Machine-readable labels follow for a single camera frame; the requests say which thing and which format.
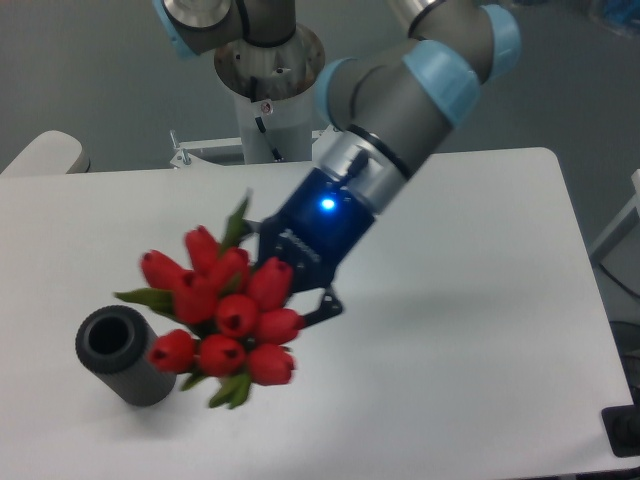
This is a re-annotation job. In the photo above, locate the black cable on pedestal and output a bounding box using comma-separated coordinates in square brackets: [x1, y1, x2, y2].
[249, 74, 285, 163]

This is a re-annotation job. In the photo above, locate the red tulip bouquet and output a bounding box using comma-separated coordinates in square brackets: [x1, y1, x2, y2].
[115, 197, 305, 409]

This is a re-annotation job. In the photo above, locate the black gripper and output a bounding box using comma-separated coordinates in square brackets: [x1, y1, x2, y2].
[257, 168, 375, 326]

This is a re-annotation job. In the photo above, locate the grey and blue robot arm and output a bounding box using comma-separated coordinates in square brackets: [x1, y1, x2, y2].
[154, 1, 521, 326]

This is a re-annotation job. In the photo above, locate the grey ribbed cylindrical vase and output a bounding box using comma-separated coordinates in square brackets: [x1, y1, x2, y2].
[75, 305, 176, 407]

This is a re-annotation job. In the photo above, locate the white furniture at right edge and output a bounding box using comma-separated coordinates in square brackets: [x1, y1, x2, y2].
[588, 170, 639, 265]

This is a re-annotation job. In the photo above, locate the white metal base bracket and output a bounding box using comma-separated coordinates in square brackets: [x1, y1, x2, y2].
[169, 125, 340, 169]

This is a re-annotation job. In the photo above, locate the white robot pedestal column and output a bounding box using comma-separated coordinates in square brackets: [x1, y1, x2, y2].
[214, 24, 325, 164]

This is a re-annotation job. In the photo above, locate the black device at table corner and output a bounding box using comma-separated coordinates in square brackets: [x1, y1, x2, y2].
[601, 405, 639, 458]

